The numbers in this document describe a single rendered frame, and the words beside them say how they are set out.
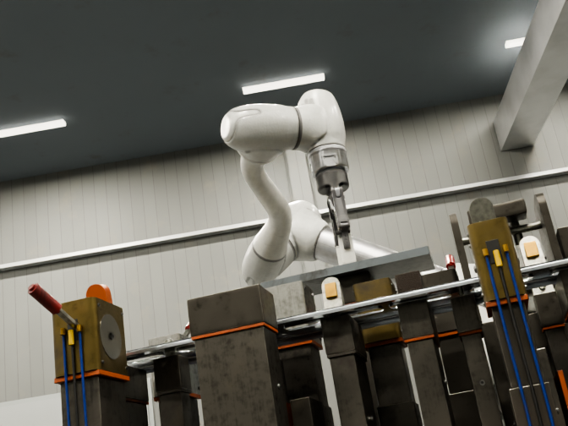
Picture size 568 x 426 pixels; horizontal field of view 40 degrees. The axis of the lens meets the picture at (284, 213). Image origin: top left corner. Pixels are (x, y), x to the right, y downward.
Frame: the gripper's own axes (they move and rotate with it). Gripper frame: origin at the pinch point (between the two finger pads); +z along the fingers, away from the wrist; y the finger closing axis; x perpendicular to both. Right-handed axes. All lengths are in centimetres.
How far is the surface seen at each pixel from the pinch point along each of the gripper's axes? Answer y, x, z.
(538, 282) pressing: 38, 27, 20
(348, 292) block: 4.2, -1.4, 9.0
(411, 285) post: 18.0, 9.5, 12.7
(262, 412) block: 51, -22, 36
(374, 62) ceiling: -836, 189, -529
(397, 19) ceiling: -732, 211, -529
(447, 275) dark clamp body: 23.2, 15.7, 13.0
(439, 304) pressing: 31.0, 11.1, 20.0
